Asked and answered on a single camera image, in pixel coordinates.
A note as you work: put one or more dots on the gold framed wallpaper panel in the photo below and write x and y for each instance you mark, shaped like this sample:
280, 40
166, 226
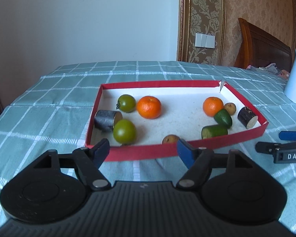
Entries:
201, 17

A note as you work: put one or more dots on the white wall switch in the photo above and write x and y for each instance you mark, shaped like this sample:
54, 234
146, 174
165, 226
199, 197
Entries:
204, 41

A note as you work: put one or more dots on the green plaid tablecloth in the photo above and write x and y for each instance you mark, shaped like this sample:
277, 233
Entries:
54, 114

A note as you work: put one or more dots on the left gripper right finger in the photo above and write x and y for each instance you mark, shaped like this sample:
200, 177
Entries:
201, 161

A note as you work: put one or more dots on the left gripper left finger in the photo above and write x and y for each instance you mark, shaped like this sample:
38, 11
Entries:
85, 161

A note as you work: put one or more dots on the pink grey clothes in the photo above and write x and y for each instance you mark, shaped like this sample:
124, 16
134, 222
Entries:
271, 69

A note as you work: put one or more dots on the red cardboard box lid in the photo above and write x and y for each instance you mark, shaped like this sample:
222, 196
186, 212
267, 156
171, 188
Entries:
182, 115

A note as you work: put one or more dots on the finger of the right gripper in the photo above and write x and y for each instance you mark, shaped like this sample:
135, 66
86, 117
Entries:
287, 135
268, 147

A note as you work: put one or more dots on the green tomato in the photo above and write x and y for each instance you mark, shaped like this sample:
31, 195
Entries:
126, 103
125, 132

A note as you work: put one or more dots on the wooden headboard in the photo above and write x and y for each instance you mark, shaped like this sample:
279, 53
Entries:
259, 49

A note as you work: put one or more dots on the orange tangerine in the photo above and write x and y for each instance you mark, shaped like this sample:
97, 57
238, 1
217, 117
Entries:
149, 107
212, 105

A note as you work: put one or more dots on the green cucumber piece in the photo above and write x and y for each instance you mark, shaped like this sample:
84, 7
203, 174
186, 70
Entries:
213, 131
222, 117

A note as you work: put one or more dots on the brown longan fruit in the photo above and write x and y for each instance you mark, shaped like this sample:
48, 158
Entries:
230, 108

